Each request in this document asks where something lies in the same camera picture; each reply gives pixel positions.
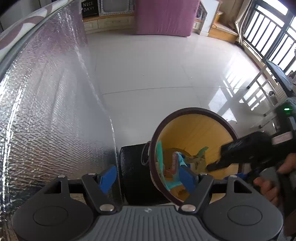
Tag teal plastic wrapper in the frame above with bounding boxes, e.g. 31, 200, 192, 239
156, 141, 182, 191

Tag blue white snack bag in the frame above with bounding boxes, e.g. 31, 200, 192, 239
165, 152, 186, 181

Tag gold snack packet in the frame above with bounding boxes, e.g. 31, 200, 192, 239
185, 147, 208, 174

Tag yellow trash bin dark rim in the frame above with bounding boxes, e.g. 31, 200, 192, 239
148, 108, 238, 206

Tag person right hand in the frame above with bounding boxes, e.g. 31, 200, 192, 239
253, 153, 295, 238

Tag white folding chair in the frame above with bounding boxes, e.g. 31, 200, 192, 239
246, 60, 295, 128

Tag wooden stair steps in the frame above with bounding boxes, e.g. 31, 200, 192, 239
208, 11, 238, 44

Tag beige curtain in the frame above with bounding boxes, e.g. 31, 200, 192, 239
234, 0, 253, 46

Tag pink folded mattress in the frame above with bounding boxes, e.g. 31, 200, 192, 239
134, 0, 200, 37

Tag cartoon patterned table cloth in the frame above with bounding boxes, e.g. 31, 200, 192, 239
1, 1, 82, 79

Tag black nice day sign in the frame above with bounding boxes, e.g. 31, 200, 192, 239
81, 0, 99, 18

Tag white toy oven box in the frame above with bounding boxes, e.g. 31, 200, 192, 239
98, 0, 134, 16

